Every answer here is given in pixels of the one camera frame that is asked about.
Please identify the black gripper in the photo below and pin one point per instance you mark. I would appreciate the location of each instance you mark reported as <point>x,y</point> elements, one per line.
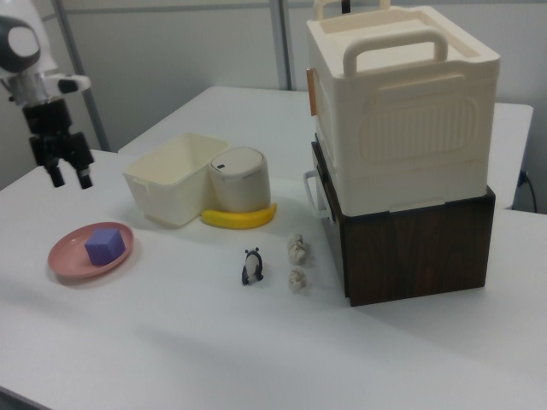
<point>53,132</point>

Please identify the purple cube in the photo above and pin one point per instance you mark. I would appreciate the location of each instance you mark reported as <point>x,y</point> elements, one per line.
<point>104,247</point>

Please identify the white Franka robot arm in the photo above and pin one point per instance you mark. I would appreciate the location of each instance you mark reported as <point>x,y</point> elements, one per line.
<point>23,47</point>

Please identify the pink plate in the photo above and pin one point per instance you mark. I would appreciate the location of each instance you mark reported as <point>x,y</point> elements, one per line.
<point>68,260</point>

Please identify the cream open storage bin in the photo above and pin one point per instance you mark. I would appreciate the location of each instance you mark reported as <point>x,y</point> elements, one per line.
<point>166,192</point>

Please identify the white round trash can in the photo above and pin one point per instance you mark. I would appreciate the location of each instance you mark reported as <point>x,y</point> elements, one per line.
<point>241,183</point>

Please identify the yellow banana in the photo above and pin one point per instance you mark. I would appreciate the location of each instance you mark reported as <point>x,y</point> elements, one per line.
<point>239,220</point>

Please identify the panda figurine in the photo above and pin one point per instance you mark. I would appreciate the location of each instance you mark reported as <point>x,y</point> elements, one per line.
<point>252,267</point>

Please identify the white dumpling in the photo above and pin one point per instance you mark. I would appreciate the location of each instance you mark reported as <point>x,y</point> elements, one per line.
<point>297,279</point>
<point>295,239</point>
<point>298,254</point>

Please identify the dark brown wooden drawer box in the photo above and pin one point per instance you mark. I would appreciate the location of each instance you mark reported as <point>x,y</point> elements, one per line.
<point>406,256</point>

